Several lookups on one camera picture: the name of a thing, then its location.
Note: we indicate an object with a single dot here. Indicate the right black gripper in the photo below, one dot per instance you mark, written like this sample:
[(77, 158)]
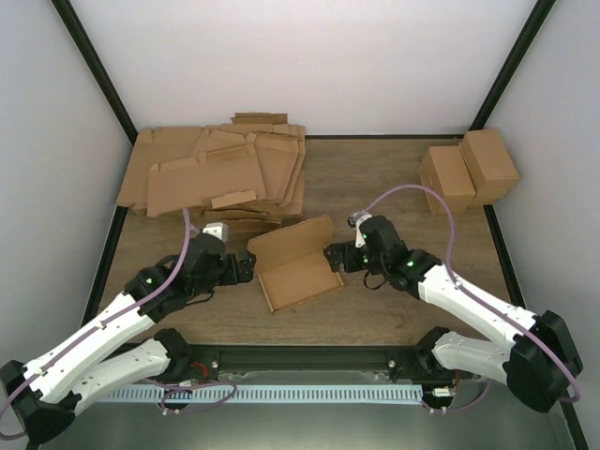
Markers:
[(351, 264)]

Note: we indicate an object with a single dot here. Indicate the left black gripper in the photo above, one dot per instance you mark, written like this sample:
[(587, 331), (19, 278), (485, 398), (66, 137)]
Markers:
[(247, 270)]

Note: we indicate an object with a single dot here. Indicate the cardboard box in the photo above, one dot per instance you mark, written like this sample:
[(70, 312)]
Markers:
[(489, 164), (290, 263), (444, 171)]

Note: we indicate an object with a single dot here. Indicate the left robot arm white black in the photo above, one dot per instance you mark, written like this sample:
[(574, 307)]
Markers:
[(49, 392)]

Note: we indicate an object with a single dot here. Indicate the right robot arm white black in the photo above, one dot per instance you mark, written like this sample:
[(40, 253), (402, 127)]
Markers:
[(425, 277)]

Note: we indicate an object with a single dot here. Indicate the stack of flat cardboard blanks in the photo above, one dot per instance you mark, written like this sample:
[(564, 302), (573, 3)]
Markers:
[(249, 171)]

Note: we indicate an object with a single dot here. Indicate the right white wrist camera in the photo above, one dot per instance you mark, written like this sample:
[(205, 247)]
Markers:
[(355, 221)]

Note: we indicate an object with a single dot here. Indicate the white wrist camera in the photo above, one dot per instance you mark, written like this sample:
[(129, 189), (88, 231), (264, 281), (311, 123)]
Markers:
[(355, 221), (220, 230)]

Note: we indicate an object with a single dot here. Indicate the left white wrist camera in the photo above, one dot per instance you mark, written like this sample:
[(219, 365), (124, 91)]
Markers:
[(220, 230)]

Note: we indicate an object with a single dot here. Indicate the black aluminium frame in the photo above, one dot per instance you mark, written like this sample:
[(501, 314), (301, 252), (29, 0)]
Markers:
[(525, 38)]

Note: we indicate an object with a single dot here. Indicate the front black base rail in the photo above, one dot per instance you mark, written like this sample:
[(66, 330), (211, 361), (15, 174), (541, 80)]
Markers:
[(300, 358)]

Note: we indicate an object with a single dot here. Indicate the light blue slotted cable duct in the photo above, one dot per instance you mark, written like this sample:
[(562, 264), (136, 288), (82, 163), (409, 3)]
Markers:
[(393, 394)]

